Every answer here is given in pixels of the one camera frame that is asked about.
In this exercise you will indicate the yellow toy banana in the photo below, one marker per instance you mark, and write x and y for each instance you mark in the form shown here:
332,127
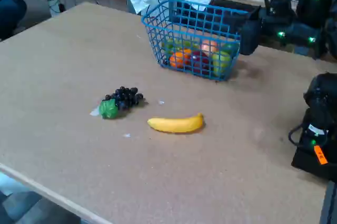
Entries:
173,126

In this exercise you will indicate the dark green toy fruit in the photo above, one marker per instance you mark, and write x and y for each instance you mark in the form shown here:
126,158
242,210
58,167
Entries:
230,48

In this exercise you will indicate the yellow-green toy pear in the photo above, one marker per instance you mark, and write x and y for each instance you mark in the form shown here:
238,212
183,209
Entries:
221,62

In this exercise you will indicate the pink-orange toy peach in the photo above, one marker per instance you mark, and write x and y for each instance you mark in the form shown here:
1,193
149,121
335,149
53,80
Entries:
209,46

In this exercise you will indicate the red toy pomegranate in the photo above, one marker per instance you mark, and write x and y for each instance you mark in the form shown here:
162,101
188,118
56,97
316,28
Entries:
198,62

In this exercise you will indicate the light green toy fruit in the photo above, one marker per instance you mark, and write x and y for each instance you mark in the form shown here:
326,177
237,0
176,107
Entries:
190,44

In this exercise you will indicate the orange toy fruit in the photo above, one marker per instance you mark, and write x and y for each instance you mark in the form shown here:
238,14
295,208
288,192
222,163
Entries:
177,59

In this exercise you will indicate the yellow-green toy fruit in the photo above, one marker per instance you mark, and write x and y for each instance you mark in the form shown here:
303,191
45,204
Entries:
171,44

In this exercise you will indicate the white tape strip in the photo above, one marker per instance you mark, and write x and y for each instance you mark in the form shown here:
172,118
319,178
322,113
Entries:
94,112
127,135
161,102

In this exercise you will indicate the black toy grapes, green leaf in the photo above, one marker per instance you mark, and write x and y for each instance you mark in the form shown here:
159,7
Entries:
123,97

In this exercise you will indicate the black power adapter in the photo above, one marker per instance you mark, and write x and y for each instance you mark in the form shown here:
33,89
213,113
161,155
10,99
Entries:
62,8

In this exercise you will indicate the person's leg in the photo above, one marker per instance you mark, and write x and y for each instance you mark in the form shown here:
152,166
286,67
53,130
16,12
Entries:
10,13

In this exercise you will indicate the small black camera box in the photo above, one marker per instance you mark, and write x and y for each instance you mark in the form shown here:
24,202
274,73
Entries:
276,0

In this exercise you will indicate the dark metal frame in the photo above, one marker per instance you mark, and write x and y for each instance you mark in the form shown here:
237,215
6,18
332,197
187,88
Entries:
330,205

